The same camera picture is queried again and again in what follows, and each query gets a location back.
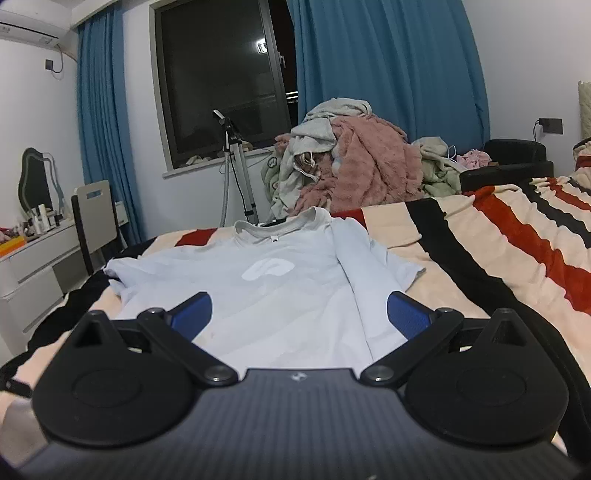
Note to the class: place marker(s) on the wavy vanity mirror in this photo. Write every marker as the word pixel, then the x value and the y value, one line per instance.
pixel 37 177

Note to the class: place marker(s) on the black armchair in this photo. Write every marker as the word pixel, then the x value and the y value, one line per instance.
pixel 512 161

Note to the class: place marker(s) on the cosmetics bottles group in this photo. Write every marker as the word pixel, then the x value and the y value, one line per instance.
pixel 39 219

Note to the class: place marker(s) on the light blue t-shirt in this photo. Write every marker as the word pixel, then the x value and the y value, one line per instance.
pixel 258 295

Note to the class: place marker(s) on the pale green clothes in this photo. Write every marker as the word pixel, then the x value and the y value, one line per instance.
pixel 436 168

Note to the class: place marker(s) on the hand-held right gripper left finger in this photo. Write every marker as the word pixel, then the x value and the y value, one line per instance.
pixel 196 309

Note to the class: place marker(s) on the pink fluffy blanket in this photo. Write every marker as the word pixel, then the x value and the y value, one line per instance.
pixel 364 161

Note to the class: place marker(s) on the pile of grey clothes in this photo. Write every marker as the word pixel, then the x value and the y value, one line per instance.
pixel 318 124

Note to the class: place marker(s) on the silver tripod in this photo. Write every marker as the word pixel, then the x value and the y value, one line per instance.
pixel 236 166

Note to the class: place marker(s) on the white air conditioner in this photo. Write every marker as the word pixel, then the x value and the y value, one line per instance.
pixel 28 28

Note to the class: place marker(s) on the pink cloth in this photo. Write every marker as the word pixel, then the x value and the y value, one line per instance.
pixel 475 159

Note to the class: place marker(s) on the striped blanket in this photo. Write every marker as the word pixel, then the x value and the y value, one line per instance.
pixel 508 240

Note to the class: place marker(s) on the black wall socket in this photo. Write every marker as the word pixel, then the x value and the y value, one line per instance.
pixel 49 63

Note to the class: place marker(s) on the black wall charger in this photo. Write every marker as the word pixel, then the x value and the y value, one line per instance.
pixel 550 125

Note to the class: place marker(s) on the dark window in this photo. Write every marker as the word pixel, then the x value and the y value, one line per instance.
pixel 221 78

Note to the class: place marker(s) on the white dresser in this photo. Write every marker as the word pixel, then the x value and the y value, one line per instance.
pixel 34 263

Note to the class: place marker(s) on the white chair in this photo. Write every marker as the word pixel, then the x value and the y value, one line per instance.
pixel 94 217

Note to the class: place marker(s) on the blue curtain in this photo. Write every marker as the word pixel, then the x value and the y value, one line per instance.
pixel 392 60
pixel 107 124

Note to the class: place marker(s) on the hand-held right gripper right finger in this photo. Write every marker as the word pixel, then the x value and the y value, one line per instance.
pixel 402 312

